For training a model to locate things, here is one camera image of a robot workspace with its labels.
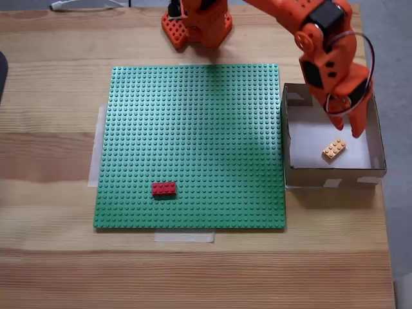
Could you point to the black table clamp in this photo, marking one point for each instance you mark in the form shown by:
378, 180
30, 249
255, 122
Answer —
174, 8

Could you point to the black rounded object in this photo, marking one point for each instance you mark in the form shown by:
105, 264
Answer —
2, 77

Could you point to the green lego baseplate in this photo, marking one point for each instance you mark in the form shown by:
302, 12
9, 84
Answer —
193, 145

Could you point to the translucent tape strip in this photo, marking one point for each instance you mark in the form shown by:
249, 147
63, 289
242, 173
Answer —
95, 154
183, 237

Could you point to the cardboard box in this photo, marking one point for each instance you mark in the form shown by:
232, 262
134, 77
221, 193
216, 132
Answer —
309, 181

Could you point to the yellow lego block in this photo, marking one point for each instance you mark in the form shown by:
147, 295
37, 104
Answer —
334, 149

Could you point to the white paper box liner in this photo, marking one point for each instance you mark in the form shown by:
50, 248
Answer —
309, 145

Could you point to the red lego block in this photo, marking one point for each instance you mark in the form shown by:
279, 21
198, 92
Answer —
164, 189

